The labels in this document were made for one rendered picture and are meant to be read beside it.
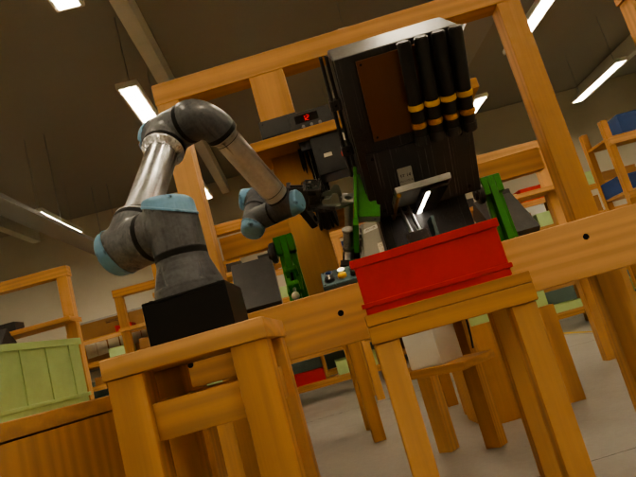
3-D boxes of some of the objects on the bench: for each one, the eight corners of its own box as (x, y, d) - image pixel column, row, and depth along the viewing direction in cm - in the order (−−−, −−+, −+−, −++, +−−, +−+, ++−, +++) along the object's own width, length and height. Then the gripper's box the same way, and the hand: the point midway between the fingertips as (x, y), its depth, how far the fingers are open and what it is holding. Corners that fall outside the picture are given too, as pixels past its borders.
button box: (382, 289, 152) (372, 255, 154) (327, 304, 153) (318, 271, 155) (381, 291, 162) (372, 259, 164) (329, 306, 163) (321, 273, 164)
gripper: (283, 194, 184) (350, 192, 182) (286, 177, 193) (350, 175, 191) (285, 216, 189) (350, 215, 187) (289, 199, 198) (351, 197, 196)
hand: (346, 203), depth 191 cm, fingers closed on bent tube, 3 cm apart
